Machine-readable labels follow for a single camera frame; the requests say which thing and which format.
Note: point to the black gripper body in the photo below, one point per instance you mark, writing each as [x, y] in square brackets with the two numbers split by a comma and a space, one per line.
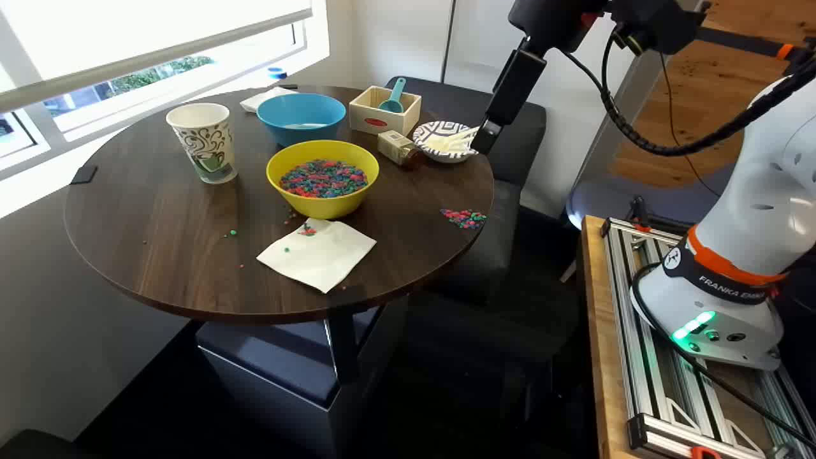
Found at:
[516, 81]

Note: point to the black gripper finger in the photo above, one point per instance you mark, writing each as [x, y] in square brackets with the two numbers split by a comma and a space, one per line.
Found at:
[484, 136]

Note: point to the white plastic spoon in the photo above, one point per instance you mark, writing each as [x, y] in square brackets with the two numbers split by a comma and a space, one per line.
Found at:
[449, 144]

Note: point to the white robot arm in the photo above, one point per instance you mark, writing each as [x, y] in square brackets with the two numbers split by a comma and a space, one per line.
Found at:
[709, 293]

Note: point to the yellow bowl with beads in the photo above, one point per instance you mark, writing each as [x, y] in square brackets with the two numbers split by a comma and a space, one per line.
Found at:
[321, 178]

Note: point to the blue bowl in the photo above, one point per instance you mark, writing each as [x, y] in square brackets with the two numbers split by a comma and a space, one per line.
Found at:
[303, 116]

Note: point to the patterned small plate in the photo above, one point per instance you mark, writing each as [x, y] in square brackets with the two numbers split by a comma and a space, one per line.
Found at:
[442, 127]

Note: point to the spilled colourful beads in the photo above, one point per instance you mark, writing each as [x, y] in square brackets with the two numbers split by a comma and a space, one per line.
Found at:
[465, 216]

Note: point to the small wooden block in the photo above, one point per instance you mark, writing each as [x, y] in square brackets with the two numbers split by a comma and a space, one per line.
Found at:
[396, 145]

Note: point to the teal scoop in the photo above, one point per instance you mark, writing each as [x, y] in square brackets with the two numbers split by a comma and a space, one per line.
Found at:
[392, 99]

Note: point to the wooden box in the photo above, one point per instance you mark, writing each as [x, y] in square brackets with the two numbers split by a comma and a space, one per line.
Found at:
[367, 116]

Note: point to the dark armchair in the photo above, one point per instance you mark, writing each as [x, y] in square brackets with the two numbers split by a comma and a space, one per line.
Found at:
[506, 288]

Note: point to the white napkin near front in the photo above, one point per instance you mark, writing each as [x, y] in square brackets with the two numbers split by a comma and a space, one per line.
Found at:
[317, 252]

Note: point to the round dark wooden table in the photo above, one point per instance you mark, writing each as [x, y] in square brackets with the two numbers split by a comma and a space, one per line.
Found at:
[144, 221]

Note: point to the white napkin near window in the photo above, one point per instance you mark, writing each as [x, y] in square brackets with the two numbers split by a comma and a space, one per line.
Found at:
[255, 99]

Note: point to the patterned paper cup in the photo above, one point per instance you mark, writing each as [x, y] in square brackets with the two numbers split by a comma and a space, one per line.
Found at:
[201, 131]

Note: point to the aluminium frame robot mount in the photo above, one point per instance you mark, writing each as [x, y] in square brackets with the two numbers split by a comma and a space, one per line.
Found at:
[654, 402]

